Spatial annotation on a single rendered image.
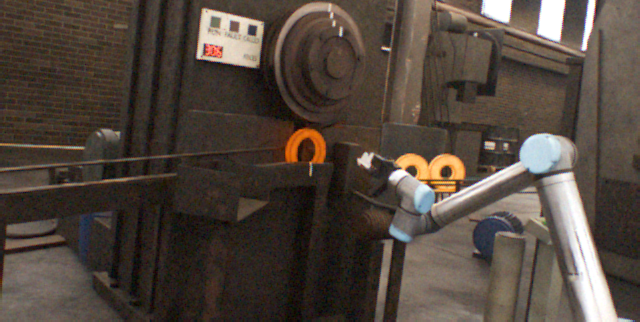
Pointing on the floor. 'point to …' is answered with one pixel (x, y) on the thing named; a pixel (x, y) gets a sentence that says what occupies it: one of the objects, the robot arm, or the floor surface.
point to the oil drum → (416, 138)
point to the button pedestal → (544, 276)
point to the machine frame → (235, 134)
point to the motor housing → (367, 263)
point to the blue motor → (486, 233)
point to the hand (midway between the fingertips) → (359, 161)
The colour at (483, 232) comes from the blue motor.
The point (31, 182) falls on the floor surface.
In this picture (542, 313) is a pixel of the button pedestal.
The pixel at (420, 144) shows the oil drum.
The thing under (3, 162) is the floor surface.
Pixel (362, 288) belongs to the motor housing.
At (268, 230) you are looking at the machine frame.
